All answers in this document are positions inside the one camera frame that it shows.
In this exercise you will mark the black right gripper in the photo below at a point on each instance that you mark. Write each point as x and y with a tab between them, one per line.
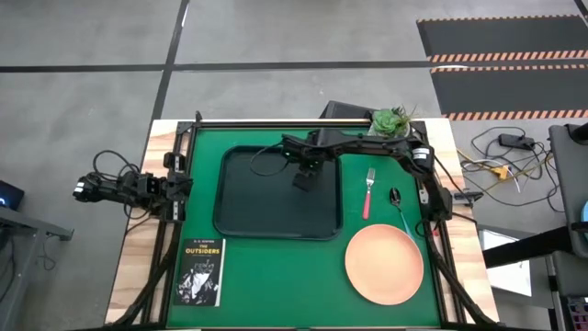
303	149

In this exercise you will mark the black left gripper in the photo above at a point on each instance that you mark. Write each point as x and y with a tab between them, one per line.
177	161

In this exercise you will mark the orange round plate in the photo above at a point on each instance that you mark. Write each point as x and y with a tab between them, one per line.
384	264

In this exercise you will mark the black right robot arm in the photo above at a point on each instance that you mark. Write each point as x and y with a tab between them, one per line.
367	142

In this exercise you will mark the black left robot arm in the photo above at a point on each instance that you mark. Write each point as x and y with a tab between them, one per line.
115	188

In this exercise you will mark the dark plastic serving tray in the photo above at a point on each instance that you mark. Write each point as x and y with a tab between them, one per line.
257	207

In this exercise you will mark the black box behind table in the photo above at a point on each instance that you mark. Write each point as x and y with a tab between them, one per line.
342	110

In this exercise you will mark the black paperback book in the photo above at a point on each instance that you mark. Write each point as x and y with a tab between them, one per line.
200	276

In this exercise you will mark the succulent in white pot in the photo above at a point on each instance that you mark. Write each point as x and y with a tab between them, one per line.
386	122

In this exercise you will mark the green felt table mat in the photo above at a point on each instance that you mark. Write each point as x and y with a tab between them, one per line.
285	285

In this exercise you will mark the grey metal desk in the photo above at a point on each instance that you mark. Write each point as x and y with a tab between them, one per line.
27	225

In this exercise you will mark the dark screen device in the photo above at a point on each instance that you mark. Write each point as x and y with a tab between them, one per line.
9	193

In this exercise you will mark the black power adapter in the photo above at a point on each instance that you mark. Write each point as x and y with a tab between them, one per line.
514	140

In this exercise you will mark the black hazard-striped floor mat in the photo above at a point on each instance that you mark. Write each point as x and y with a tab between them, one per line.
505	89
500	37

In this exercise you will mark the white paper sheet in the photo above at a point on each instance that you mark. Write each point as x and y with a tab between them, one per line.
510	280

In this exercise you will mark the black crossbar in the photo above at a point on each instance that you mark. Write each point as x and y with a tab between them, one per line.
523	248

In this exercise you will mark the grey cart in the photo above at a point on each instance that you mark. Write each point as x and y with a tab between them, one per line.
572	184

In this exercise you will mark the black aluminium rig frame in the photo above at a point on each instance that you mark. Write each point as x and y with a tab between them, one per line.
186	128

